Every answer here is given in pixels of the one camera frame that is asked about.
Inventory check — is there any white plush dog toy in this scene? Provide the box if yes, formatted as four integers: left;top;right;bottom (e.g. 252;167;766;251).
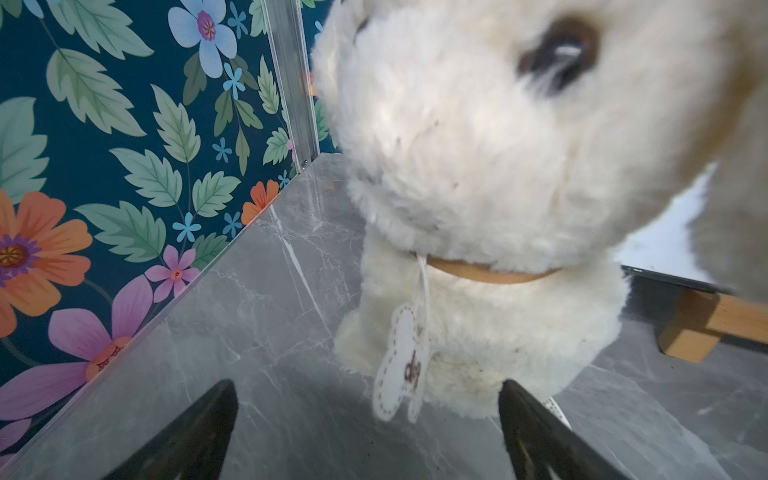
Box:
311;1;767;421

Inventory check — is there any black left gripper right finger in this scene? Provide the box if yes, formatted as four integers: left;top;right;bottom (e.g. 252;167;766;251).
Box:
498;380;627;480

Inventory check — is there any wooden whiteboard easel stand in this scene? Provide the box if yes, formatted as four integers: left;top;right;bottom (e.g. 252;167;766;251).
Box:
658;289;767;363

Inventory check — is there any white whiteboard reading RED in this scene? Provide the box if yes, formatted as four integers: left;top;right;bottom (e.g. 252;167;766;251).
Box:
615;165;722;293

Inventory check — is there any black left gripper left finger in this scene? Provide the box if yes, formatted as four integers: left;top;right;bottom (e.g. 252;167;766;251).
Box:
106;379;239;480

